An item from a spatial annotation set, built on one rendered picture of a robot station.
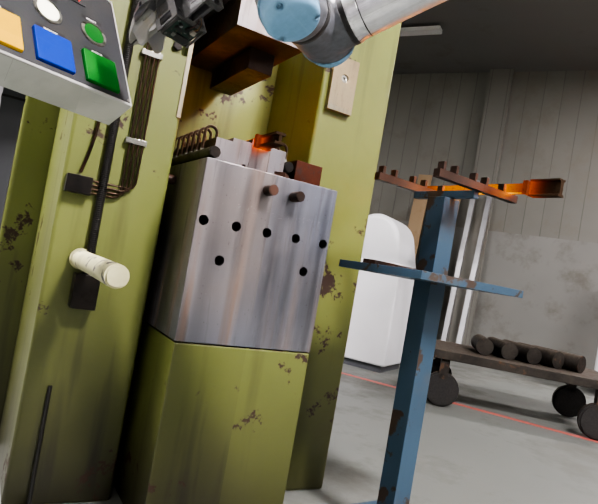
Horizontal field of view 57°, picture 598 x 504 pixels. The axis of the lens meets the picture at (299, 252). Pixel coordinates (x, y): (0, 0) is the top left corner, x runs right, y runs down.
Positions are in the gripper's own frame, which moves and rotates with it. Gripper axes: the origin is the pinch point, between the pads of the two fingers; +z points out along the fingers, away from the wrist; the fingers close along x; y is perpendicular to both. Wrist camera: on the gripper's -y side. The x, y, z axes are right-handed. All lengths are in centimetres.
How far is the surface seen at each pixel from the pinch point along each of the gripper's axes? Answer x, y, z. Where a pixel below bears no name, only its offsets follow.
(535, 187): 84, 34, -45
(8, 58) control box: -18.4, 6.4, 11.8
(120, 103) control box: 4.3, 6.4, 11.6
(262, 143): 43.9, 6.0, 6.0
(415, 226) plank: 639, -150, 171
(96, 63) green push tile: -1.2, 0.0, 10.3
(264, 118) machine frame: 86, -31, 28
